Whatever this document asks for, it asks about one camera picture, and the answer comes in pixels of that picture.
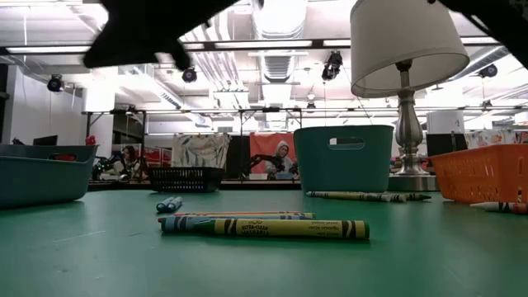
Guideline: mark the black mesh basket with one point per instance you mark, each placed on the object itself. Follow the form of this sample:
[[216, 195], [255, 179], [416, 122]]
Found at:
[[185, 179]]

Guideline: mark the red backdrop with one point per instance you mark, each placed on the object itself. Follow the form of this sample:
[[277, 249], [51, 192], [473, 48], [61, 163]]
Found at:
[[260, 144]]

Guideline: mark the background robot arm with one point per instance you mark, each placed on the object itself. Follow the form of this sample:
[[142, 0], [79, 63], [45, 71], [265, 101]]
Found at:
[[260, 158]]

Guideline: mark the colourful cloth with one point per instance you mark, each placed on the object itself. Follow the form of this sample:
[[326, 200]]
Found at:
[[491, 138]]

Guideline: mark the orange mesh basket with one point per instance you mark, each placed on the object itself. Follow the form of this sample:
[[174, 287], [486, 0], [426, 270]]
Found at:
[[474, 177]]

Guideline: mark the red storage bins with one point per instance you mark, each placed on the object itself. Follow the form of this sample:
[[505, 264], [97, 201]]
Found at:
[[158, 156]]

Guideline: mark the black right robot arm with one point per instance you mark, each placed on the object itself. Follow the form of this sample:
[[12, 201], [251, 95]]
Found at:
[[507, 24]]

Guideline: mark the teal plastic bin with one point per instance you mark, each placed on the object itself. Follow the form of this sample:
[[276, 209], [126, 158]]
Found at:
[[313, 173]]

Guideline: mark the table lamp white shade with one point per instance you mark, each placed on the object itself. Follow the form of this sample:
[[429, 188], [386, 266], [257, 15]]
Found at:
[[420, 49]]

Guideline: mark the background robot arms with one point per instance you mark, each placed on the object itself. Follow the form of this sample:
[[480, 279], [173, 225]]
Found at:
[[105, 165]]

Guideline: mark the grey-blue plastic bin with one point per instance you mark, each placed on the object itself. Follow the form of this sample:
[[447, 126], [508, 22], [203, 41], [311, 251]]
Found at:
[[41, 181]]

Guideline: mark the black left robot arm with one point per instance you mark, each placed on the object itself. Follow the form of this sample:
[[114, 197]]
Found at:
[[173, 8]]

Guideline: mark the green table mat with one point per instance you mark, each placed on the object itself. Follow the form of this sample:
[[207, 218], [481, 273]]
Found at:
[[123, 264]]

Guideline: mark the person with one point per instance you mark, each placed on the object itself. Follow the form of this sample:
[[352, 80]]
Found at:
[[282, 158], [128, 154]]

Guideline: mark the black table frame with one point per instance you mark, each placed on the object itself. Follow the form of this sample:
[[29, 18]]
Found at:
[[247, 185]]

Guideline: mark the black ceiling spotlight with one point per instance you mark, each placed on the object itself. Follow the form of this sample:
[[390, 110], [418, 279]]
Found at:
[[332, 66], [55, 83], [189, 76], [488, 71]]

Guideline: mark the patterned cloth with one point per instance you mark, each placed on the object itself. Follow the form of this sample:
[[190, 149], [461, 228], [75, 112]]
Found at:
[[202, 150]]

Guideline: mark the red object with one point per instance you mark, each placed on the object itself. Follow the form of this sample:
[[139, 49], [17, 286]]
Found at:
[[90, 140]]

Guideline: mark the background black rig frame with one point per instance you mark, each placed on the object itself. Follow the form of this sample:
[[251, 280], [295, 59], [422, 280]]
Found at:
[[88, 123]]

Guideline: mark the yellow green crayon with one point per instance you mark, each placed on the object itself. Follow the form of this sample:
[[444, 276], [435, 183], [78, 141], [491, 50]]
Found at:
[[288, 229]]

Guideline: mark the dark green tipped crayon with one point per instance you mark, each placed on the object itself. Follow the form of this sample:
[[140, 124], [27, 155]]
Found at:
[[420, 197]]

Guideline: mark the black panel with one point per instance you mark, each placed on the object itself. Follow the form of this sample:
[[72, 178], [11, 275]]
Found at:
[[238, 148]]

